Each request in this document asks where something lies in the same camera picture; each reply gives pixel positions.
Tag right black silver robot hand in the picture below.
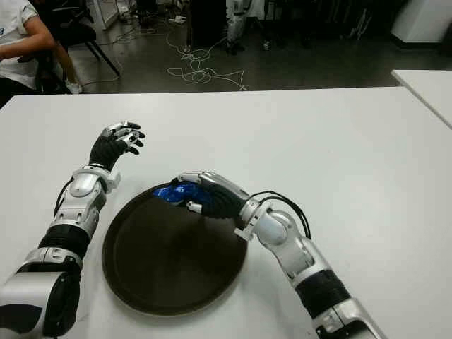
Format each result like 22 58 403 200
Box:
174 170 250 220

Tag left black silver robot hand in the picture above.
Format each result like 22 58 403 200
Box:
88 120 146 172

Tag blue Oreo cookie packet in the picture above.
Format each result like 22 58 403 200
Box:
153 180 213 208

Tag dark brown round tray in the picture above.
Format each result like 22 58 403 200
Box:
101 180 249 316

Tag black armrest chair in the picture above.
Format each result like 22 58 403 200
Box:
17 49 71 95

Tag black office chair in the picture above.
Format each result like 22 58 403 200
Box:
35 0 121 77

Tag white low cabinet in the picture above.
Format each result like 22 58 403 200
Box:
86 0 123 31

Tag person in white shirt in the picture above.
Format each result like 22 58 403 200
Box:
0 0 83 107

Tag black cabinet on casters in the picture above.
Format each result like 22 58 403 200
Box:
189 0 229 49

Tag black robot support stand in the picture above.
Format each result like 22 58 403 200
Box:
252 13 283 51

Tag silver humanoid robot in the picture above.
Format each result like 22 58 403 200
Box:
225 0 248 54

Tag black metal-legged chairs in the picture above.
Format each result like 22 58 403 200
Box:
338 0 375 42

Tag white side table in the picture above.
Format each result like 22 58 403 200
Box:
391 69 452 129

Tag white black-based cabinet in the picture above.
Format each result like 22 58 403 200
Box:
389 0 452 45

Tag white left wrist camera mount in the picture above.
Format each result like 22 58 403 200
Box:
105 169 121 194

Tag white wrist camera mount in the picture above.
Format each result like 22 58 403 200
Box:
105 169 121 194
234 225 256 243

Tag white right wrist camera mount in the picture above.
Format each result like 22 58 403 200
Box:
234 225 256 243

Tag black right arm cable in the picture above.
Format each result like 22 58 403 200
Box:
249 190 311 239

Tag white floor cable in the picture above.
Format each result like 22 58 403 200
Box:
111 13 250 91

